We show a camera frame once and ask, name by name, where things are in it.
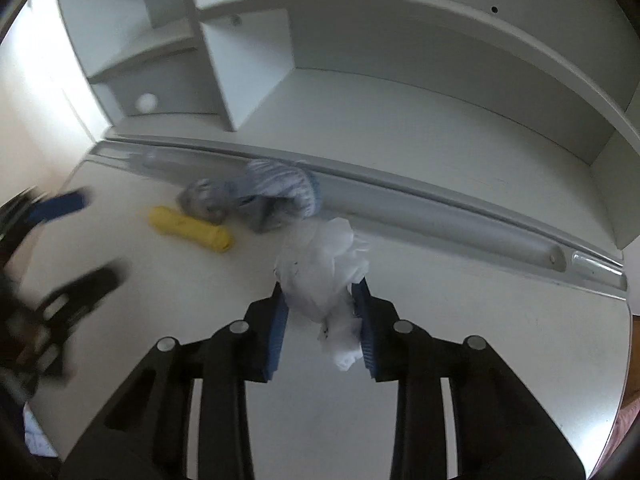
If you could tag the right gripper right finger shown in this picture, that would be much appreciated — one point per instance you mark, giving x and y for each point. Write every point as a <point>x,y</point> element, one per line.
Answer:
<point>502,431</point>

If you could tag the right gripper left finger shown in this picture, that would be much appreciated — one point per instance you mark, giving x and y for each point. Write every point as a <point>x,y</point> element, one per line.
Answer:
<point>142,431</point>

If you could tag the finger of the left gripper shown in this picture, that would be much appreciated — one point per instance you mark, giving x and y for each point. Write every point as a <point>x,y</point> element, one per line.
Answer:
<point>68,304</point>
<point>59,206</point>

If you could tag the white tissue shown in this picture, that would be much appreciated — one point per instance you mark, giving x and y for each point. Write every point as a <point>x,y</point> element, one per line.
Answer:
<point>319,264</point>

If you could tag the yellow wrapper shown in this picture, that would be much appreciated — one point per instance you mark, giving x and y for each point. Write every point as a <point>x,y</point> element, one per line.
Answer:
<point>170,222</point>

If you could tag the blue striped crumpled cloth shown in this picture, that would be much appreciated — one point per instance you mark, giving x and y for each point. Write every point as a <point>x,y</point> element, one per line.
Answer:
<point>266,195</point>

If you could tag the grey desk hutch shelf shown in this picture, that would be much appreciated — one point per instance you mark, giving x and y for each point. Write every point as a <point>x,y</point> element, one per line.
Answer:
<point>527,107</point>

